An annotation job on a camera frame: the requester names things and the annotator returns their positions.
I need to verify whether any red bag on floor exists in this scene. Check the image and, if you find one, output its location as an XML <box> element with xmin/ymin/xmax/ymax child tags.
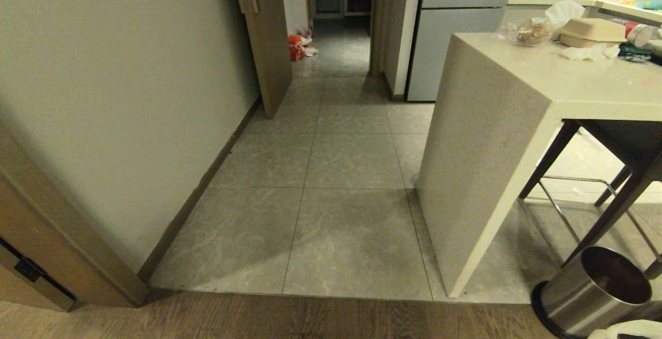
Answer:
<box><xmin>288</xmin><ymin>35</ymin><xmax>306</xmax><ymax>62</ymax></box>

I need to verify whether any clear plastic bag with bread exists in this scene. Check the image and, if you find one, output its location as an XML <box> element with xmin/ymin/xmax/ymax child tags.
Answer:
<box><xmin>500</xmin><ymin>17</ymin><xmax>555</xmax><ymax>47</ymax></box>

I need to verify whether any round stainless steel trash bin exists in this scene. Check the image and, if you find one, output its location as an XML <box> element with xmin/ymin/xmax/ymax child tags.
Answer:
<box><xmin>531</xmin><ymin>246</ymin><xmax>653</xmax><ymax>338</ymax></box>

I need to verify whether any open wooden door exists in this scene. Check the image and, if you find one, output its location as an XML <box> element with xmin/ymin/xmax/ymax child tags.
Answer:
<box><xmin>231</xmin><ymin>0</ymin><xmax>293</xmax><ymax>119</ymax></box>

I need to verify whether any beige stone kitchen counter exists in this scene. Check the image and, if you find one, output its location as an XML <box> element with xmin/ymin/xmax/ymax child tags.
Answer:
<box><xmin>415</xmin><ymin>32</ymin><xmax>662</xmax><ymax>298</ymax></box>

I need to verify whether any grey refrigerator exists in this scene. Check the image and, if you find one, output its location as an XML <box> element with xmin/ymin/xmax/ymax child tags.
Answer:
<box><xmin>405</xmin><ymin>0</ymin><xmax>517</xmax><ymax>102</ymax></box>

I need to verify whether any crumpled white tissue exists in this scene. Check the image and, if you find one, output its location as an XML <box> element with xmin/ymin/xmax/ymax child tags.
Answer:
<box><xmin>562</xmin><ymin>43</ymin><xmax>621</xmax><ymax>62</ymax></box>

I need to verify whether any beige takeout food box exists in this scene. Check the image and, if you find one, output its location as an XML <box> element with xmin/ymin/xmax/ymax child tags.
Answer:
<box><xmin>560</xmin><ymin>18</ymin><xmax>627</xmax><ymax>49</ymax></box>

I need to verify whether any dark wooden bar stool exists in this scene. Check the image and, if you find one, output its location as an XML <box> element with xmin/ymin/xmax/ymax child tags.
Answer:
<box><xmin>519</xmin><ymin>119</ymin><xmax>662</xmax><ymax>281</ymax></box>

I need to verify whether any dark green packet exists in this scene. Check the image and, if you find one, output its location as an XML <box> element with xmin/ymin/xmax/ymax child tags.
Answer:
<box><xmin>617</xmin><ymin>43</ymin><xmax>653</xmax><ymax>63</ymax></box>

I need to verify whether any wooden door frame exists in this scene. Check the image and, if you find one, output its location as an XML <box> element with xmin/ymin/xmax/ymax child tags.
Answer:
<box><xmin>0</xmin><ymin>122</ymin><xmax>151</xmax><ymax>312</ymax></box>

